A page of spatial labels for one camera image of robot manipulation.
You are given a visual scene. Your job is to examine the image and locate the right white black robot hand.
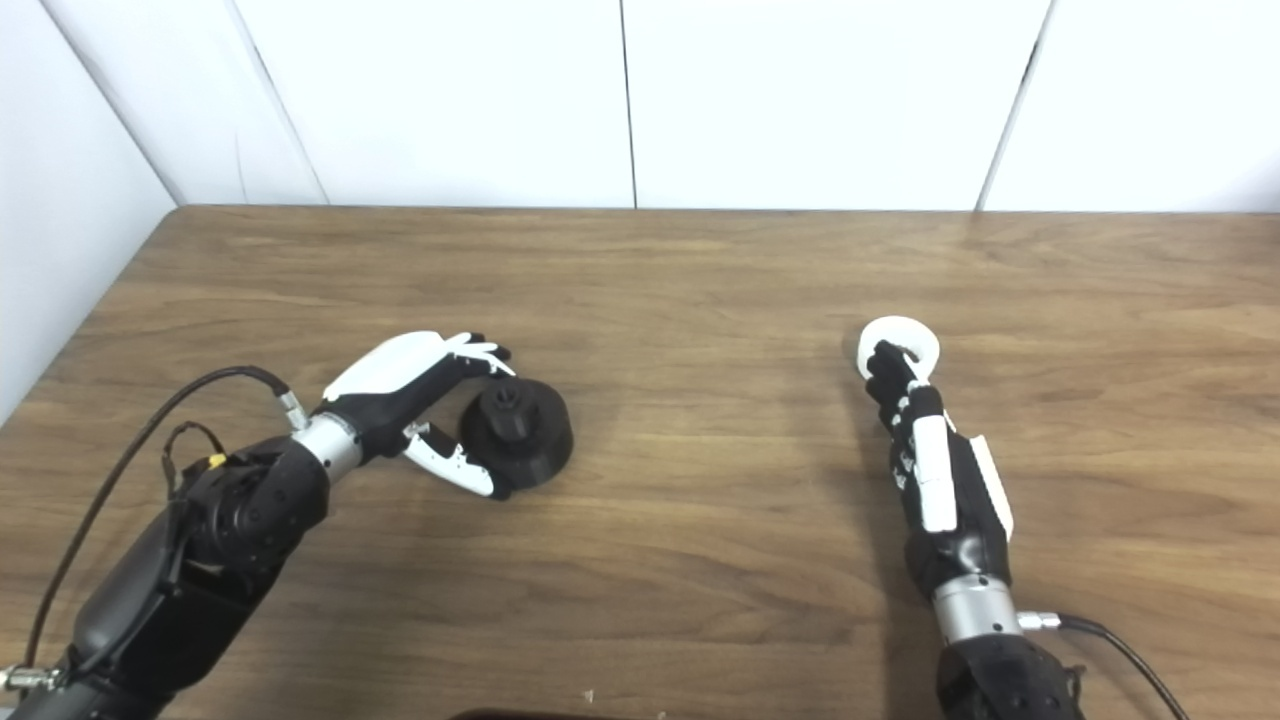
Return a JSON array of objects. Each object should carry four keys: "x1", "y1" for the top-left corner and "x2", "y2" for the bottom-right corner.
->
[{"x1": 865, "y1": 340, "x2": 1015, "y2": 601}]

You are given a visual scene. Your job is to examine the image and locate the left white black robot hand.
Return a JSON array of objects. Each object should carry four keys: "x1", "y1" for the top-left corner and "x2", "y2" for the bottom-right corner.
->
[{"x1": 320, "y1": 331, "x2": 517, "y2": 499}]

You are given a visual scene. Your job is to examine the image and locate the white toothed ring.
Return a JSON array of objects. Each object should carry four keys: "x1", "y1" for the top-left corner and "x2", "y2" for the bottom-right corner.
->
[{"x1": 857, "y1": 316, "x2": 941, "y2": 383}]

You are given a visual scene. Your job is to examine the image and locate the round black stepped part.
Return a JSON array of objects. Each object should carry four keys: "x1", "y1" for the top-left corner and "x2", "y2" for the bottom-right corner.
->
[{"x1": 458, "y1": 377, "x2": 575, "y2": 491}]

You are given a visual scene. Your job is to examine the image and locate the thin wire with yellow tag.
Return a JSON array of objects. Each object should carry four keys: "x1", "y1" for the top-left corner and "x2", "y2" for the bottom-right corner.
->
[{"x1": 163, "y1": 421, "x2": 229, "y2": 496}]

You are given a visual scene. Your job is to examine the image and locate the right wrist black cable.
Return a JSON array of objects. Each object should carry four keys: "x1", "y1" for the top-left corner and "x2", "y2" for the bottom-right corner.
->
[{"x1": 1018, "y1": 610, "x2": 1191, "y2": 720}]

